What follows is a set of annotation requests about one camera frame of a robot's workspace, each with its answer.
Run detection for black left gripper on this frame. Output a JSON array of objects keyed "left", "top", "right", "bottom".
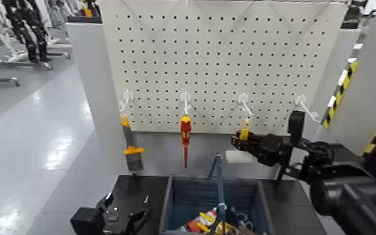
[{"left": 96, "top": 192, "right": 152, "bottom": 235}]

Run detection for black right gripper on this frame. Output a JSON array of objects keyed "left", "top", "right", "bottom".
[{"left": 230, "top": 129, "right": 294, "bottom": 168}]

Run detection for yellow handled white paint roller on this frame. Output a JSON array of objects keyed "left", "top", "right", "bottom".
[{"left": 225, "top": 119, "right": 254, "bottom": 164}]

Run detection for blue grey crate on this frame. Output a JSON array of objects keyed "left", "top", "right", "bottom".
[{"left": 159, "top": 175, "right": 276, "bottom": 235}]

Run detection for white pegboard hook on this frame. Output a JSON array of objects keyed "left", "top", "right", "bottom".
[
  {"left": 119, "top": 89, "right": 135, "bottom": 113},
  {"left": 237, "top": 92, "right": 255, "bottom": 118},
  {"left": 294, "top": 94, "right": 321, "bottom": 123},
  {"left": 180, "top": 91, "right": 192, "bottom": 117}
]

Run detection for red yellow screwdriver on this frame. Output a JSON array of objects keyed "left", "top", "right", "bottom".
[{"left": 179, "top": 116, "right": 192, "bottom": 169}]

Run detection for red white orange package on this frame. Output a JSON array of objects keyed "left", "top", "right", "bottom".
[{"left": 184, "top": 207, "right": 218, "bottom": 233}]

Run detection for grey metal scissors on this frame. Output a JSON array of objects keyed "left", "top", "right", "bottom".
[{"left": 233, "top": 211, "right": 255, "bottom": 231}]

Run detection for white perforated pegboard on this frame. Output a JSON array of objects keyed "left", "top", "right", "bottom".
[{"left": 100, "top": 0, "right": 349, "bottom": 136}]

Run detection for white partition panel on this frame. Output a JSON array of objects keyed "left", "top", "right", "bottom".
[{"left": 65, "top": 22, "right": 362, "bottom": 181}]

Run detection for grey hazard striped panel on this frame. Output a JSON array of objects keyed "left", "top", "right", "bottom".
[{"left": 320, "top": 0, "right": 376, "bottom": 157}]

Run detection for black equipment box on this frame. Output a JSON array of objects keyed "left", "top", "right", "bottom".
[{"left": 339, "top": 0, "right": 370, "bottom": 31}]

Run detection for grey wheeled stand base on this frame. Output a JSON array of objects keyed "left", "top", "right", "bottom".
[{"left": 0, "top": 58, "right": 54, "bottom": 71}]

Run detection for yellow black machine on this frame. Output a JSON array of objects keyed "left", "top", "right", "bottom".
[{"left": 79, "top": 0, "right": 102, "bottom": 19}]

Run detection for black humanoid robot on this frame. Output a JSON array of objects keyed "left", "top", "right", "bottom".
[{"left": 1, "top": 0, "right": 52, "bottom": 64}]

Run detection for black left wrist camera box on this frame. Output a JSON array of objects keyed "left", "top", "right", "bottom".
[{"left": 69, "top": 206, "right": 106, "bottom": 235}]

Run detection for wooden tool handle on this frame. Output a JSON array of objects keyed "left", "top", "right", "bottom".
[{"left": 237, "top": 220, "right": 259, "bottom": 235}]

